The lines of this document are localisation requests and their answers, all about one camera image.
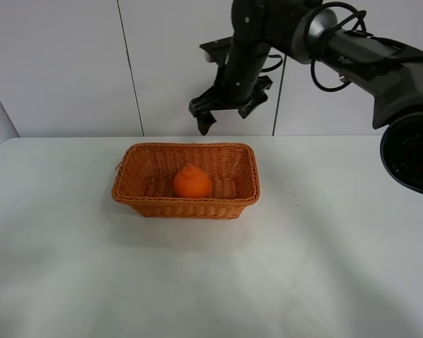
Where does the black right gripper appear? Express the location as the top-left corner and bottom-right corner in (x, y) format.
(189, 37), (272, 135)

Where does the orange with knobbed top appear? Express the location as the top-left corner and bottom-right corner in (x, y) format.
(173, 164), (211, 199)

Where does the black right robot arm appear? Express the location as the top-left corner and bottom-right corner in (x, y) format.
(189, 1), (423, 194)

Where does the orange wicker basket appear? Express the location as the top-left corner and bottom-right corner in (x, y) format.
(111, 143), (260, 219)

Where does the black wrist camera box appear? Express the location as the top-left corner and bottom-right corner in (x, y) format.
(200, 37), (232, 67)

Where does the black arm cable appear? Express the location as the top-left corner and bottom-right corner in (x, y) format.
(266, 1), (371, 93)

